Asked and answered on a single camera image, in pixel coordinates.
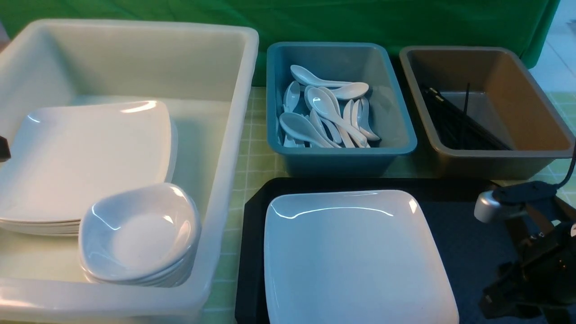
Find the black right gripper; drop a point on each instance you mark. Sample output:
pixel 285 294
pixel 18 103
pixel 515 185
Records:
pixel 542 281

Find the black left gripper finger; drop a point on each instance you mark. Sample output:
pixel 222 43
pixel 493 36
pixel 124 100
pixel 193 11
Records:
pixel 5 153

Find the large white square plate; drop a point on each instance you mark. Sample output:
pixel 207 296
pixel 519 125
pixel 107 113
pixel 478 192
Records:
pixel 356 257

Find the stack of white plates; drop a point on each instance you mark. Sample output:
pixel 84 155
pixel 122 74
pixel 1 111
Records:
pixel 65 159

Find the black serving tray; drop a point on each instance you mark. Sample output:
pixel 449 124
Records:
pixel 471 252

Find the stack of white bowls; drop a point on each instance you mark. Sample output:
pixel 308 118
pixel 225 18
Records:
pixel 142 237

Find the black chopsticks in bin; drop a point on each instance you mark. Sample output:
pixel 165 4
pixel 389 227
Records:
pixel 455 128

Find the brown plastic bin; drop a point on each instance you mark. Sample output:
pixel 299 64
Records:
pixel 499 94

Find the large white plastic tub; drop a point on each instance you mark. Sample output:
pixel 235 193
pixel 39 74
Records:
pixel 203 74

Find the green checkered tablecloth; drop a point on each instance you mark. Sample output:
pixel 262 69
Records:
pixel 257 163

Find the green backdrop cloth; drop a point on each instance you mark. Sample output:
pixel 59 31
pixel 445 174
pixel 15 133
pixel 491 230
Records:
pixel 520 26

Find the teal plastic bin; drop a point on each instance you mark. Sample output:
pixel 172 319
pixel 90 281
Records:
pixel 339 61

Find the white spoons in bin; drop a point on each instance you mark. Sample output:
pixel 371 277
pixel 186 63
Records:
pixel 325 114

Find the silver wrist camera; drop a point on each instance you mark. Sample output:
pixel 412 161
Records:
pixel 508 202

